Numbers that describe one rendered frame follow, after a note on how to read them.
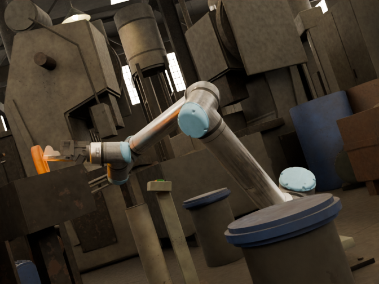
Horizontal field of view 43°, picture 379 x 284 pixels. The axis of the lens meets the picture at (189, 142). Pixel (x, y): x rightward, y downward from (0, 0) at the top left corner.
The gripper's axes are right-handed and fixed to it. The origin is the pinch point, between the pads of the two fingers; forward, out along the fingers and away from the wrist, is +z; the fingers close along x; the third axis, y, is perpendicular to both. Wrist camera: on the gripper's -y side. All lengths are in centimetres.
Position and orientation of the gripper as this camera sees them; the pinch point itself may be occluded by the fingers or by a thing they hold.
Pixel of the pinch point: (40, 159)
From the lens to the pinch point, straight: 206.2
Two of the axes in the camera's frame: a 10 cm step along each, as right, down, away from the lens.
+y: -0.4, -9.9, 1.2
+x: 1.5, -1.2, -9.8
